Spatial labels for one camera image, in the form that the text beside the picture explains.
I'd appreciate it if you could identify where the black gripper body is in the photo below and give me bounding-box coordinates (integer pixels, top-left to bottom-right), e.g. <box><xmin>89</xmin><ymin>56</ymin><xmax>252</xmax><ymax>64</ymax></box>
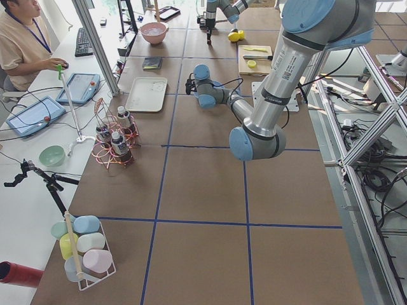
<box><xmin>197</xmin><ymin>11</ymin><xmax>216</xmax><ymax>31</ymax></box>
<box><xmin>185</xmin><ymin>73</ymin><xmax>197</xmax><ymax>95</ymax></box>

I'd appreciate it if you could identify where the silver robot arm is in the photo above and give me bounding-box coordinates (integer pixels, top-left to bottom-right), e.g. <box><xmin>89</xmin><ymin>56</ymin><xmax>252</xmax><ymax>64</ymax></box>
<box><xmin>185</xmin><ymin>1</ymin><xmax>376</xmax><ymax>161</ymax></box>
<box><xmin>197</xmin><ymin>0</ymin><xmax>253</xmax><ymax>45</ymax></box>

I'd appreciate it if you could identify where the yellow lemon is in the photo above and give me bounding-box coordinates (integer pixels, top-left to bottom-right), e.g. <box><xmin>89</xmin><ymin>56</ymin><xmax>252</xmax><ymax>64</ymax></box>
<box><xmin>228</xmin><ymin>32</ymin><xmax>240</xmax><ymax>43</ymax></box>
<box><xmin>238</xmin><ymin>30</ymin><xmax>245</xmax><ymax>40</ymax></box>

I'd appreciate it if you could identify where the cream bear tray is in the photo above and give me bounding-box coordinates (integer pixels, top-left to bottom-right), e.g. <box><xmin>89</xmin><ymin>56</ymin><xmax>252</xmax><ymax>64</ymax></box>
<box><xmin>125</xmin><ymin>77</ymin><xmax>167</xmax><ymax>112</ymax></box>

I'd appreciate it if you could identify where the grey folded cloth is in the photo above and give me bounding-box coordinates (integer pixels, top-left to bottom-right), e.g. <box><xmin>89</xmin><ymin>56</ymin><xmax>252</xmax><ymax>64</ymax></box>
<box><xmin>142</xmin><ymin>57</ymin><xmax>163</xmax><ymax>71</ymax></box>

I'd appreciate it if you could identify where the half lemon slice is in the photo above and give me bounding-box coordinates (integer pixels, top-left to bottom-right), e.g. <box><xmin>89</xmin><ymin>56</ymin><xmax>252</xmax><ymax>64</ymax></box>
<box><xmin>247</xmin><ymin>60</ymin><xmax>257</xmax><ymax>69</ymax></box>

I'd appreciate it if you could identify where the pink bowl of ice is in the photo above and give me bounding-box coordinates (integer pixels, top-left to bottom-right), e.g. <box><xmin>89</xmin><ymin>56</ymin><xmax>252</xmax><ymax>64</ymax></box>
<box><xmin>140</xmin><ymin>22</ymin><xmax>169</xmax><ymax>44</ymax></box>

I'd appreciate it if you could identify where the wooden cutting board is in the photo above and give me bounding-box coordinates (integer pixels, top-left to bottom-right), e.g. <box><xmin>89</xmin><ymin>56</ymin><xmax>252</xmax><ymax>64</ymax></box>
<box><xmin>238</xmin><ymin>45</ymin><xmax>273</xmax><ymax>76</ymax></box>

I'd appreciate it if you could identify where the rear tea bottle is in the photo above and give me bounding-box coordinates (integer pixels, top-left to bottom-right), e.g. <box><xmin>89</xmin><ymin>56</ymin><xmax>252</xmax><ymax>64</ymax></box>
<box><xmin>117</xmin><ymin>106</ymin><xmax>134</xmax><ymax>134</ymax></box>

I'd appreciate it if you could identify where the tea bottle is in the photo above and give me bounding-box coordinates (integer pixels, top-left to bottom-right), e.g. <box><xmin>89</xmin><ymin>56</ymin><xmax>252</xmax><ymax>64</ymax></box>
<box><xmin>111</xmin><ymin>132</ymin><xmax>134</xmax><ymax>164</ymax></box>
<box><xmin>117</xmin><ymin>106</ymin><xmax>134</xmax><ymax>134</ymax></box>
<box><xmin>96</xmin><ymin>124</ymin><xmax>111</xmax><ymax>149</ymax></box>

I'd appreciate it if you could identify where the front tea bottle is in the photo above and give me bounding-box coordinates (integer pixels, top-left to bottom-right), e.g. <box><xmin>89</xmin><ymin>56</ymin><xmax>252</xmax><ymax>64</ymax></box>
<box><xmin>111</xmin><ymin>132</ymin><xmax>134</xmax><ymax>164</ymax></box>

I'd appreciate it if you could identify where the left tea bottle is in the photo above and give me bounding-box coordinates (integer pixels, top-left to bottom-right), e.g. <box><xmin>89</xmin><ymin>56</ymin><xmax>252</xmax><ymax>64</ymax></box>
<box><xmin>96</xmin><ymin>124</ymin><xmax>111</xmax><ymax>149</ymax></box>

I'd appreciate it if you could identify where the far blue teach pendant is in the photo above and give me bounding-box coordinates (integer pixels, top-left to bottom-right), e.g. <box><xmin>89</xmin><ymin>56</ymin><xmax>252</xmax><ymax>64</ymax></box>
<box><xmin>66</xmin><ymin>73</ymin><xmax>100</xmax><ymax>105</ymax></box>

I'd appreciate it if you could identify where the blue teach pendant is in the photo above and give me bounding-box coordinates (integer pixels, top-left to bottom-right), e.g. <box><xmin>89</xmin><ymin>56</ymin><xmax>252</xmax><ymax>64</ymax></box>
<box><xmin>66</xmin><ymin>73</ymin><xmax>100</xmax><ymax>105</ymax></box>
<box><xmin>6</xmin><ymin>96</ymin><xmax>66</xmax><ymax>137</ymax></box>

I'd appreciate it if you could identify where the black keyboard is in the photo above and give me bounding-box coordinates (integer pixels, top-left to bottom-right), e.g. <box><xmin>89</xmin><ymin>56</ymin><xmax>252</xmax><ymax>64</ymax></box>
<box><xmin>74</xmin><ymin>27</ymin><xmax>93</xmax><ymax>57</ymax></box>

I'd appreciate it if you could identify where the mint green bowl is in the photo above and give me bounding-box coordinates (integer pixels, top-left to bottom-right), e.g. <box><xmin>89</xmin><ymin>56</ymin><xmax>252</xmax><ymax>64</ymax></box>
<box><xmin>39</xmin><ymin>146</ymin><xmax>66</xmax><ymax>167</ymax></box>

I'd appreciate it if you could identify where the near blue teach pendant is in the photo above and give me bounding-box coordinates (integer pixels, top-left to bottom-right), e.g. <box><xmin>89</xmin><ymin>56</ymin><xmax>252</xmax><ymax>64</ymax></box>
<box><xmin>6</xmin><ymin>96</ymin><xmax>66</xmax><ymax>137</ymax></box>

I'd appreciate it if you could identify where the black mini tripod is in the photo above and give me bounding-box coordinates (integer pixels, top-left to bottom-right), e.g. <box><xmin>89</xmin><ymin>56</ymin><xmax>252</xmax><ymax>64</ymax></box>
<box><xmin>3</xmin><ymin>159</ymin><xmax>80</xmax><ymax>219</ymax></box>

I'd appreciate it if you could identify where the seated person beige shirt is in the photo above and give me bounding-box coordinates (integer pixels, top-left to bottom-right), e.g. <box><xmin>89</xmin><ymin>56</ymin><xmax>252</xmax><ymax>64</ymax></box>
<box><xmin>1</xmin><ymin>1</ymin><xmax>69</xmax><ymax>92</ymax></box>

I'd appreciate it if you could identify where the light blue cup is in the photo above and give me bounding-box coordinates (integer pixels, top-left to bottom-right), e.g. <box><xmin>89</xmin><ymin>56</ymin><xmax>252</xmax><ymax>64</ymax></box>
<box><xmin>73</xmin><ymin>215</ymin><xmax>100</xmax><ymax>234</ymax></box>

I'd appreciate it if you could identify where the white cup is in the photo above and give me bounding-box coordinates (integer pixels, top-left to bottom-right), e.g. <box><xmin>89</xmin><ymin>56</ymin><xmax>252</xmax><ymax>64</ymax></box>
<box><xmin>76</xmin><ymin>232</ymin><xmax>106</xmax><ymax>253</ymax></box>

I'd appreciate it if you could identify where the mint green cup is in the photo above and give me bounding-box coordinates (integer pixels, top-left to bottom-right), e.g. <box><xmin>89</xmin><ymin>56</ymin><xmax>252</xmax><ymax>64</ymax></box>
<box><xmin>50</xmin><ymin>221</ymin><xmax>68</xmax><ymax>240</ymax></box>

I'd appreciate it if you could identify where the pink cup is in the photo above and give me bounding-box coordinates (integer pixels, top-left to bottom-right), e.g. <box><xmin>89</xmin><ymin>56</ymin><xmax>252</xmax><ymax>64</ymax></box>
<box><xmin>83</xmin><ymin>249</ymin><xmax>113</xmax><ymax>273</ymax></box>

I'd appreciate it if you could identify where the yellow cup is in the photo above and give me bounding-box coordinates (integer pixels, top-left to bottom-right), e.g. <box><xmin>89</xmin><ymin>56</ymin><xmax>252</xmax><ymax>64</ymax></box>
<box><xmin>59</xmin><ymin>233</ymin><xmax>72</xmax><ymax>261</ymax></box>

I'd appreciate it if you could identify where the pale blue lower cup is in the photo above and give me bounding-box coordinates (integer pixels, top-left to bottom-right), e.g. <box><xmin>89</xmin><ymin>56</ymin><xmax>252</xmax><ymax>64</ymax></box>
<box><xmin>64</xmin><ymin>256</ymin><xmax>79</xmax><ymax>282</ymax></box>

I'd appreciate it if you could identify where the red cylinder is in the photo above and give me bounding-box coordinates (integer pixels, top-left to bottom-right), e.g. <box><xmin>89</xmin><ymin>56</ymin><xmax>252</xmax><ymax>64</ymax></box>
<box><xmin>1</xmin><ymin>261</ymin><xmax>44</xmax><ymax>288</ymax></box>

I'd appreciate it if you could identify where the aluminium frame post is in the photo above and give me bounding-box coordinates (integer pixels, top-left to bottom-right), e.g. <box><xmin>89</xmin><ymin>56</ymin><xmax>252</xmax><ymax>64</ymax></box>
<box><xmin>72</xmin><ymin>0</ymin><xmax>120</xmax><ymax>96</ymax></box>

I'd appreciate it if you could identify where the copper wire bottle rack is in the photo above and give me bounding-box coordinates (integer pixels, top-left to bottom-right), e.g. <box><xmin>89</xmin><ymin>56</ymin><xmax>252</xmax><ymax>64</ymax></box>
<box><xmin>92</xmin><ymin>98</ymin><xmax>140</xmax><ymax>168</ymax></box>

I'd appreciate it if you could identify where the wooden rack handle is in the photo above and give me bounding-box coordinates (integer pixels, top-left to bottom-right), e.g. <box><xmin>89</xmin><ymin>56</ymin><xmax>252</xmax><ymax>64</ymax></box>
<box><xmin>64</xmin><ymin>210</ymin><xmax>85</xmax><ymax>281</ymax></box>

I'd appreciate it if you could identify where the white wire cup rack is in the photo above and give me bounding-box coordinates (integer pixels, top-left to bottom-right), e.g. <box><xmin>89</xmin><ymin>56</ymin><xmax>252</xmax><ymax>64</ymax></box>
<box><xmin>73</xmin><ymin>222</ymin><xmax>116</xmax><ymax>291</ymax></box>

